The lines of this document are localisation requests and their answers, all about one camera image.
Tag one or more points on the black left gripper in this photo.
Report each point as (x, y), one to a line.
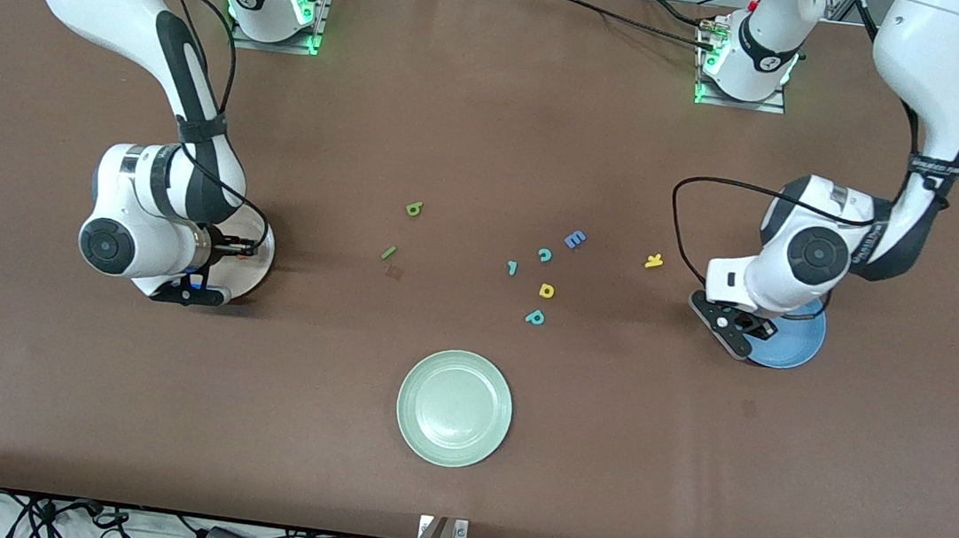
(767, 327)

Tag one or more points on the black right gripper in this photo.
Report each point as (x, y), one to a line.
(223, 243)

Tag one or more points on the yellow letter k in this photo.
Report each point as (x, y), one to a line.
(654, 261)

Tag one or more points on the green letter l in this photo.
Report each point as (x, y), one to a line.
(389, 251)

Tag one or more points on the green letter b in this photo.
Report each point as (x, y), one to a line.
(414, 208)

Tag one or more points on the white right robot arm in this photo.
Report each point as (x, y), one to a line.
(130, 205)

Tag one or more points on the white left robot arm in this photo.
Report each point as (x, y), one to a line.
(811, 255)

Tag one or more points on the beige brown plate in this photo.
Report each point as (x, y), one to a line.
(251, 276)

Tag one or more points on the blue plate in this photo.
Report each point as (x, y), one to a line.
(796, 347)

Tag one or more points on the blue letter E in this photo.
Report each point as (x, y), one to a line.
(574, 240)

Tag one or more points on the yellow letter d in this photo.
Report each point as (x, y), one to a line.
(546, 291)

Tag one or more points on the teal letter p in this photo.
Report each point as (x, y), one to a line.
(535, 317)

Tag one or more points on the teal letter c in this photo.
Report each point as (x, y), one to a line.
(543, 255)

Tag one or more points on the pale green plate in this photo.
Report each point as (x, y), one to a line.
(454, 409)

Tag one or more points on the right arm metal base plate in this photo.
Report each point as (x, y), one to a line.
(271, 45)

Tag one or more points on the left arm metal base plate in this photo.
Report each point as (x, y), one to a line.
(742, 104)

